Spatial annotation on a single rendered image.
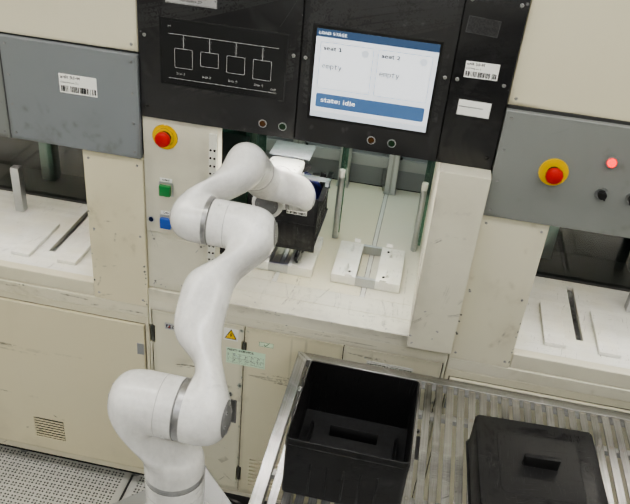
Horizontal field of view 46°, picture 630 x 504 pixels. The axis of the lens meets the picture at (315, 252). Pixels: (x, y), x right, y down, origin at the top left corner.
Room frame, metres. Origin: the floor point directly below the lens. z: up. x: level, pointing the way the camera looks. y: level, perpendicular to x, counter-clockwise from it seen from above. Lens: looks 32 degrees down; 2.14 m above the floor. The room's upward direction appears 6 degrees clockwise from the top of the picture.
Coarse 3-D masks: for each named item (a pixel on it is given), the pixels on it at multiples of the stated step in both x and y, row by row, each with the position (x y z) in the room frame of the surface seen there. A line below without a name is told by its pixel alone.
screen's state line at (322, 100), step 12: (324, 96) 1.70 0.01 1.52; (336, 96) 1.69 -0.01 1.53; (336, 108) 1.69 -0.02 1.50; (348, 108) 1.69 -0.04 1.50; (360, 108) 1.69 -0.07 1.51; (372, 108) 1.68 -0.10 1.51; (384, 108) 1.68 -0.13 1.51; (396, 108) 1.67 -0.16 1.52; (408, 108) 1.67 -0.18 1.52; (420, 108) 1.67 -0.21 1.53; (420, 120) 1.67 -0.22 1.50
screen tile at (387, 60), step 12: (384, 60) 1.68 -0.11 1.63; (396, 60) 1.68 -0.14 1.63; (408, 60) 1.67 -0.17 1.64; (432, 60) 1.67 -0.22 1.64; (408, 72) 1.67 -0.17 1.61; (420, 72) 1.67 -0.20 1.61; (384, 84) 1.68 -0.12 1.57; (396, 84) 1.68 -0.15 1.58; (408, 84) 1.67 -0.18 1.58; (420, 84) 1.67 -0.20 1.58; (384, 96) 1.68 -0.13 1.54; (396, 96) 1.68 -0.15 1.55; (408, 96) 1.67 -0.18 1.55; (420, 96) 1.67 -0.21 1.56
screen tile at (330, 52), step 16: (320, 48) 1.70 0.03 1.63; (336, 48) 1.70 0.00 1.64; (352, 48) 1.69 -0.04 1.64; (368, 48) 1.69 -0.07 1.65; (320, 64) 1.70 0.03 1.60; (352, 64) 1.69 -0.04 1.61; (368, 64) 1.69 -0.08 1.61; (320, 80) 1.70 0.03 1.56; (336, 80) 1.69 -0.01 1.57; (352, 80) 1.69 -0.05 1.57; (368, 80) 1.68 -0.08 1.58
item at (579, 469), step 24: (480, 432) 1.32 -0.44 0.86; (504, 432) 1.33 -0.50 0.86; (528, 432) 1.34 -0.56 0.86; (552, 432) 1.34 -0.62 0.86; (576, 432) 1.35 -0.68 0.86; (480, 456) 1.24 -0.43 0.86; (504, 456) 1.25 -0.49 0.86; (528, 456) 1.23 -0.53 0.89; (552, 456) 1.26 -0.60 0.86; (576, 456) 1.27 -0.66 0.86; (480, 480) 1.17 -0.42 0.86; (504, 480) 1.18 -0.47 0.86; (528, 480) 1.18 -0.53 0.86; (552, 480) 1.19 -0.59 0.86; (576, 480) 1.20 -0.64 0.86; (600, 480) 1.21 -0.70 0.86
